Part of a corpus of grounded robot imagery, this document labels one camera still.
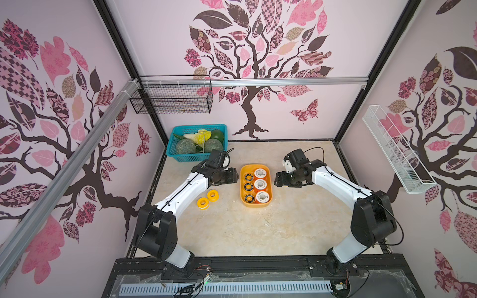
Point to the black yellow tape roll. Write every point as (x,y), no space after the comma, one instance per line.
(249,198)
(248,187)
(249,177)

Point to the dark green avocado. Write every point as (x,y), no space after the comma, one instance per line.
(217,135)

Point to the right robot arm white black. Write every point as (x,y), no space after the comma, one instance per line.
(372,216)

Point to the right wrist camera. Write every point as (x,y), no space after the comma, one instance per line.
(289,168)

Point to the green round melon right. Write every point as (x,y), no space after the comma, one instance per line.
(213,144)

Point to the green round melon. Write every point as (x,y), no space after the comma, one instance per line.
(185,147)
(213,144)

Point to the white cable duct strip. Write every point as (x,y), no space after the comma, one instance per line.
(210,288)

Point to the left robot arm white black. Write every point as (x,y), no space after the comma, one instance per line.
(156,229)

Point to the black wire wall basket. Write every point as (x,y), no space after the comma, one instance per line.
(173,94)

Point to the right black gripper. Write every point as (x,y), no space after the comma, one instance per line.
(281,179)

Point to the orange white tape roll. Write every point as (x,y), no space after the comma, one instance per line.
(260,185)
(260,174)
(262,197)

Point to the white wire wall shelf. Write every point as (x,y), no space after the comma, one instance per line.
(402,157)

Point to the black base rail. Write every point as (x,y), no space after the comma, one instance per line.
(368,276)

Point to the yellow white cabbage toy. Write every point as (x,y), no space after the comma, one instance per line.
(199,137)

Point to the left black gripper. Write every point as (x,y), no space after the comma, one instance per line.
(231,176)

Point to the green round melon left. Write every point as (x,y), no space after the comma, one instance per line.
(185,147)

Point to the yellow plastic storage box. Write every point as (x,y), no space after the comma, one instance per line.
(250,169)

